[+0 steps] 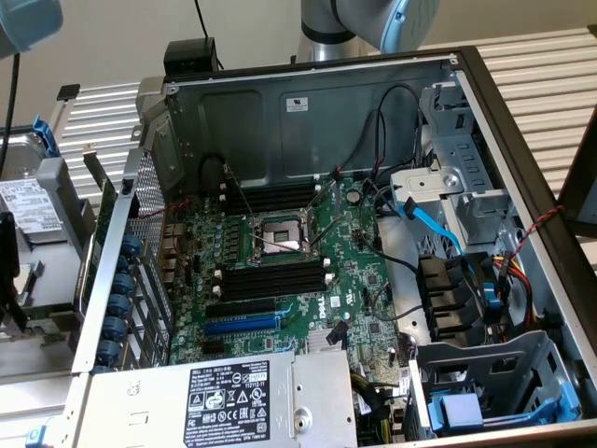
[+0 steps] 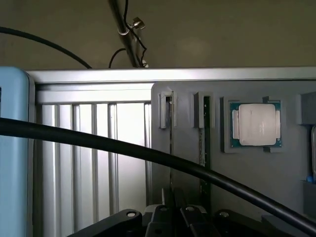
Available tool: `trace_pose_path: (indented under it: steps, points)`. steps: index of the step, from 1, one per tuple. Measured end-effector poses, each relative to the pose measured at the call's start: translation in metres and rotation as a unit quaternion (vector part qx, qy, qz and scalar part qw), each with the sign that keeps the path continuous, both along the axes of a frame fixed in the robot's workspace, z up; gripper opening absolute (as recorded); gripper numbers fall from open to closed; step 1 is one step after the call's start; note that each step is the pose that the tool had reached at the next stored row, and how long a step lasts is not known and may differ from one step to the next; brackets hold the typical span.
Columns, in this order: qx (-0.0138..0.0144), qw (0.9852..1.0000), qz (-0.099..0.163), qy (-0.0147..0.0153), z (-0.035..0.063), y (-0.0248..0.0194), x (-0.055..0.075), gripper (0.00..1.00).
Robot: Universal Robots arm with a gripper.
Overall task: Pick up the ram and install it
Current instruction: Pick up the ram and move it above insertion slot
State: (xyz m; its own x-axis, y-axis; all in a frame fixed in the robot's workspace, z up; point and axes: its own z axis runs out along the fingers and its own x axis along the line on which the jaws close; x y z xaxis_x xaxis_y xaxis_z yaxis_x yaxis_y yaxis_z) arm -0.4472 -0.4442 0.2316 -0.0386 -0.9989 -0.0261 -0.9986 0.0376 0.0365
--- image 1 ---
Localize thin metal locking lever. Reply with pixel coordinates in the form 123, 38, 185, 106
222, 162, 258, 225
231, 175, 265, 257

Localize red black twisted wire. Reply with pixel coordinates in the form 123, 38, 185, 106
510, 204, 565, 265

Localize blue flat data wire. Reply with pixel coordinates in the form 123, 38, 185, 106
399, 196, 477, 281

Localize silver hard disk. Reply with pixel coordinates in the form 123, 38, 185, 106
0, 132, 66, 245

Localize blue case latch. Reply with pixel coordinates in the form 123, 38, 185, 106
25, 424, 51, 445

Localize black plastic fan shroud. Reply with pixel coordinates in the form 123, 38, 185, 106
416, 254, 491, 346

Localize red yellow power wires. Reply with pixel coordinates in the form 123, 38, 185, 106
492, 250, 537, 330

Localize blue expansion slot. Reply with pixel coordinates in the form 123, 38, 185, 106
202, 313, 282, 336

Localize black wire with plug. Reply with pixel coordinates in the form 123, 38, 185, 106
361, 178, 421, 274

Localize metal disk bay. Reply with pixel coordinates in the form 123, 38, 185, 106
389, 81, 523, 248

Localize green motherboard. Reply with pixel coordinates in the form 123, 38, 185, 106
160, 175, 421, 370

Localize silver chipset heatsink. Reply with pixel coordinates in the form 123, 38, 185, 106
306, 329, 349, 355

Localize blue disk rail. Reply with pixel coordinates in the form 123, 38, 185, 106
31, 116, 61, 159

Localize grey parts rack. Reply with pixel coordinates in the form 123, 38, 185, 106
0, 116, 120, 388

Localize thin black fan wire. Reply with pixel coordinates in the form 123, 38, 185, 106
328, 109, 388, 182

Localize black sleeved wire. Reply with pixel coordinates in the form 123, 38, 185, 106
376, 83, 423, 188

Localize silver power supply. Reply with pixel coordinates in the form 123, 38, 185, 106
86, 348, 359, 448

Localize blue plastic clip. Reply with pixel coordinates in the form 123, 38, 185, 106
481, 281, 503, 309

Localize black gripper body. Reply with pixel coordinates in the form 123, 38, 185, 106
0, 209, 30, 338

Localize blue disk caddy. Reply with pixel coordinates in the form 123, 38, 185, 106
427, 372, 582, 433

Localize CPU socket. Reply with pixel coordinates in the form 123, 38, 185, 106
251, 207, 323, 265

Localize open metal PC case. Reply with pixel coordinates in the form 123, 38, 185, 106
69, 45, 597, 448

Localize black box device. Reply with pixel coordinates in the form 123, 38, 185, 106
162, 36, 221, 78

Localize RAM slot with white latches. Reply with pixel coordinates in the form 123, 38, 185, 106
219, 175, 322, 195
217, 185, 323, 206
213, 258, 332, 284
211, 273, 335, 302

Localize power supply wire bundle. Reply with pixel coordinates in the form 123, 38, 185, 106
349, 371, 410, 448

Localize long black expansion slot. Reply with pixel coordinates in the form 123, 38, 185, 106
204, 297, 277, 319

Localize disk bay with blue caddy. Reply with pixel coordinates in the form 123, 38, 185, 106
405, 329, 584, 442

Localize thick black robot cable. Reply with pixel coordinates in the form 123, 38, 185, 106
0, 51, 22, 169

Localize green graphics card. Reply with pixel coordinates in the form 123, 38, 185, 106
74, 145, 118, 315

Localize thin black cable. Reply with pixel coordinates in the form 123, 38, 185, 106
193, 0, 211, 41

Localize dark panel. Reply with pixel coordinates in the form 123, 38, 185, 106
556, 105, 597, 240

